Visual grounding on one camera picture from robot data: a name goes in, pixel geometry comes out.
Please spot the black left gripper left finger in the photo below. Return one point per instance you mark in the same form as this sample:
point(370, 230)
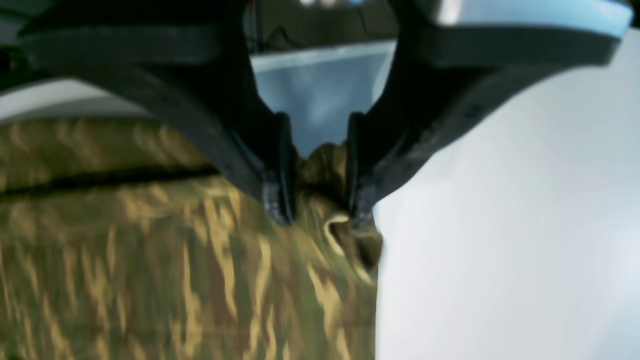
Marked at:
point(186, 62)

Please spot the camouflage T-shirt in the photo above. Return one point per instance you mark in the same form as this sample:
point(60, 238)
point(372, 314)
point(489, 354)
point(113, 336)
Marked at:
point(120, 242)

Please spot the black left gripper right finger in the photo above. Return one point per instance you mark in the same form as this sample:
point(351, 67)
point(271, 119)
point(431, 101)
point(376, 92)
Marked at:
point(455, 63)

